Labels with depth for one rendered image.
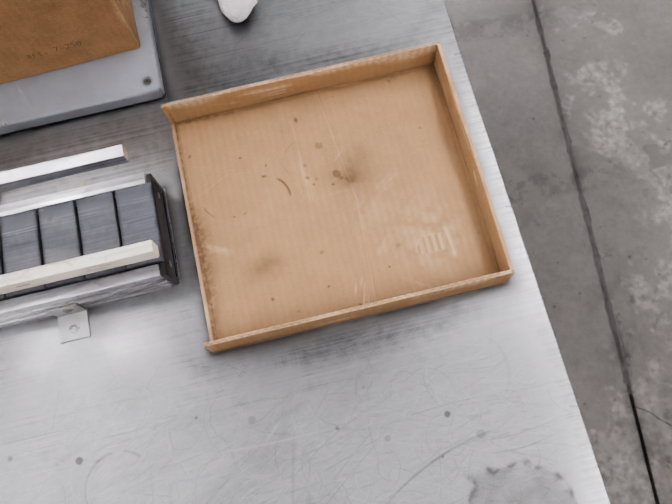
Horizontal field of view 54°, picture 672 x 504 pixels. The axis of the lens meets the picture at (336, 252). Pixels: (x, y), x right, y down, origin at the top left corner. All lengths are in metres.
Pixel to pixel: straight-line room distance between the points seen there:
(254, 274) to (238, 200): 0.08
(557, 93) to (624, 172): 0.25
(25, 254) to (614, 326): 1.25
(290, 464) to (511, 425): 0.21
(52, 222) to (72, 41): 0.20
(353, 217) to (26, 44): 0.38
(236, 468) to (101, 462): 0.13
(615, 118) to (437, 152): 1.10
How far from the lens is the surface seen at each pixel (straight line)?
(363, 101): 0.74
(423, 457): 0.65
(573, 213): 1.65
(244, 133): 0.73
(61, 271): 0.64
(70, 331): 0.72
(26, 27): 0.76
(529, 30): 1.85
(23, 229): 0.71
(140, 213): 0.67
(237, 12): 0.80
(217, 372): 0.67
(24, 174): 0.63
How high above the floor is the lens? 1.48
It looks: 73 degrees down
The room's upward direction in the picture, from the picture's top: 8 degrees counter-clockwise
